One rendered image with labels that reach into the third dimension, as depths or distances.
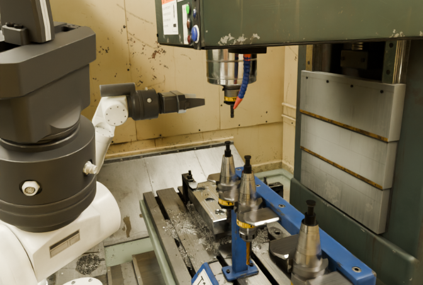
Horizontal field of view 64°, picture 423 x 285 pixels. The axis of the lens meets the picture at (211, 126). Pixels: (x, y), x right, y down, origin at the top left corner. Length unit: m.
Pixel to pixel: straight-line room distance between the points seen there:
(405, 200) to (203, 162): 1.23
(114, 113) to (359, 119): 0.80
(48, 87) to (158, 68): 1.80
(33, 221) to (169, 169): 1.78
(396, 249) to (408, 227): 0.10
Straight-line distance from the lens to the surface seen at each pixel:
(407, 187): 1.25
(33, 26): 0.27
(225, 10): 0.73
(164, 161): 2.12
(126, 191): 1.96
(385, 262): 1.39
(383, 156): 1.23
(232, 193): 0.82
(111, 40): 2.01
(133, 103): 0.98
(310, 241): 0.58
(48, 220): 0.32
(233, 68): 1.01
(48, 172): 0.29
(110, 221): 0.39
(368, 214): 1.35
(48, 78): 0.26
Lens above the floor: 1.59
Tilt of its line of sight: 16 degrees down
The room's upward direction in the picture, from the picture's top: 2 degrees counter-clockwise
